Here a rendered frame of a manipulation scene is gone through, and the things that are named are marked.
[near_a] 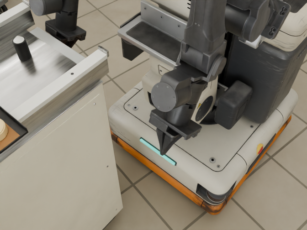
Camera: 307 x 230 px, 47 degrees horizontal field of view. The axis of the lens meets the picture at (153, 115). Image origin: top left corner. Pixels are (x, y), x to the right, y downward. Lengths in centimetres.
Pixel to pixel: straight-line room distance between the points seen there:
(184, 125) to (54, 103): 29
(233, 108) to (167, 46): 38
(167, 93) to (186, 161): 76
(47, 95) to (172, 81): 28
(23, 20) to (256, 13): 62
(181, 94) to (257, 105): 79
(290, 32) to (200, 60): 54
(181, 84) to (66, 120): 32
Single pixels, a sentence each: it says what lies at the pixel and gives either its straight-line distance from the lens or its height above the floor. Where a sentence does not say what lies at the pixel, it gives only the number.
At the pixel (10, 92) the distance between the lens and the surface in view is 91.
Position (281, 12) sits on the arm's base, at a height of 97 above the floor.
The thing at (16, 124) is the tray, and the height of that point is 90.
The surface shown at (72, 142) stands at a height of 72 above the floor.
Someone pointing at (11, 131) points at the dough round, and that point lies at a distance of 75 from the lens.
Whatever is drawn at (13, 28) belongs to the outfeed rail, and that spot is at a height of 87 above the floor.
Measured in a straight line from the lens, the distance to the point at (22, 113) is 77.
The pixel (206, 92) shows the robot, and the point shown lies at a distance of 119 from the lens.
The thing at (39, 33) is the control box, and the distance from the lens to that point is 104.
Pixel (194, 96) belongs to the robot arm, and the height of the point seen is 93.
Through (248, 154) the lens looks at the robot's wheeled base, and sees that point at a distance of 146.
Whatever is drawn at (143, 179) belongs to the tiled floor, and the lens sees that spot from 166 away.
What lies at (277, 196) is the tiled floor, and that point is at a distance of 171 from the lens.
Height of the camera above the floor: 147
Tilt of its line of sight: 52 degrees down
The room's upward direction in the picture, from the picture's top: straight up
